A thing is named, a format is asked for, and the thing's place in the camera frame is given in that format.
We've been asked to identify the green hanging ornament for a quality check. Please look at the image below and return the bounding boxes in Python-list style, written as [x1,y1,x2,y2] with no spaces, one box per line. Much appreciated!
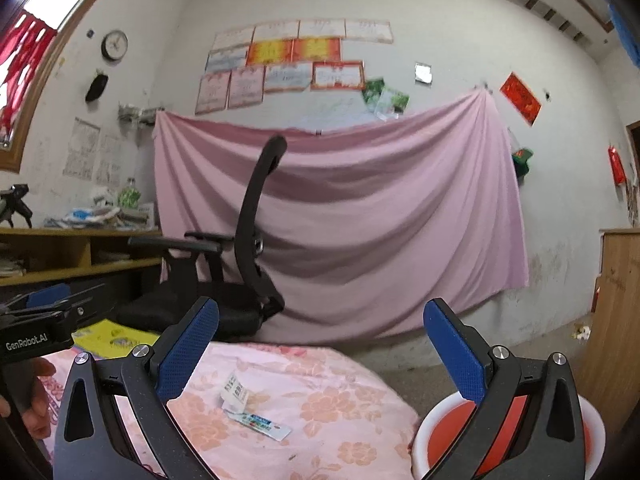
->
[512,148,534,179]

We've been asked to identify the black office chair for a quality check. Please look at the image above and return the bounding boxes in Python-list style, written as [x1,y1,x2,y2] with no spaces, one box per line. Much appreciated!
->
[115,136,288,342]

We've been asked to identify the pink hanging sheet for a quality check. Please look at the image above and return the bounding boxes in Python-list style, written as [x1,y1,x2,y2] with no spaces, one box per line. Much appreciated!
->
[152,86,531,346]

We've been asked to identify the green wall packets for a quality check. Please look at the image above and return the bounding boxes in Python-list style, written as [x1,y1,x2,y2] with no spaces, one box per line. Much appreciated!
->
[361,78,410,120]

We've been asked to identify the blue white sachet wrapper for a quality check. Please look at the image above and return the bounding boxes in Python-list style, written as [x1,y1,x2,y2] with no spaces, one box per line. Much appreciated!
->
[226,411,292,442]

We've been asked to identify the silver wall plate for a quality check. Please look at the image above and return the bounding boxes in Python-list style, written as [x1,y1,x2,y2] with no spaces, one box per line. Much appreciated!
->
[414,63,433,86]

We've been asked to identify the black wall object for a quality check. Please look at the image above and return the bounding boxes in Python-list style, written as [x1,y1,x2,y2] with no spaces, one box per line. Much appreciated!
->
[85,73,108,104]

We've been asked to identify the wooden wall shelf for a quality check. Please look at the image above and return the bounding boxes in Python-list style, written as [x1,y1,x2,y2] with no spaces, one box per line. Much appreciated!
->
[1,228,160,287]

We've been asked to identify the wooden framed window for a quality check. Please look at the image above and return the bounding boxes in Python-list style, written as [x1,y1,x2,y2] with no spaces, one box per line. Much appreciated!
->
[1,0,96,174]

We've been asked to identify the round wall clock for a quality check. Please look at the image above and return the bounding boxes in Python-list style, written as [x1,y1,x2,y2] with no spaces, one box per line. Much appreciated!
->
[101,29,128,62]

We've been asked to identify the left human hand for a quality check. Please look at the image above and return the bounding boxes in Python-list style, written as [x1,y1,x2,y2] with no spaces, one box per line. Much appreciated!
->
[22,358,56,440]

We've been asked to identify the red diamond wall paper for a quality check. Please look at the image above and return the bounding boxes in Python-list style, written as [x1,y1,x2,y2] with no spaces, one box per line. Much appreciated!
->
[500,73,541,126]

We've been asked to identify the yellow red wall certificate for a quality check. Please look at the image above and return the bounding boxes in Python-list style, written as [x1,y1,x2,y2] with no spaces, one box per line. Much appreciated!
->
[246,38,341,65]

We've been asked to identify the wooden cabinet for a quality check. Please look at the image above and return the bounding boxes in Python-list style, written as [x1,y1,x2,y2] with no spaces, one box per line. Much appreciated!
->
[577,229,639,432]

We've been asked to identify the white paper wrapper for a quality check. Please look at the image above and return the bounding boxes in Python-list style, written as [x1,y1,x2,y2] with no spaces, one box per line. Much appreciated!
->
[220,372,250,414]

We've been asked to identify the blue hanging fabric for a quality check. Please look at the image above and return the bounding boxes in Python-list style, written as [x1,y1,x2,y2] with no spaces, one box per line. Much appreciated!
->
[608,3,640,68]

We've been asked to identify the pink floral tablecloth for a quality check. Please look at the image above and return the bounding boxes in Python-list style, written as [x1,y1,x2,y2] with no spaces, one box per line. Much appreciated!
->
[37,341,421,480]

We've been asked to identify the black glue gun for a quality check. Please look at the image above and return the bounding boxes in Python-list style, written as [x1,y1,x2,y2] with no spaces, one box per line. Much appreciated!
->
[0,183,32,229]

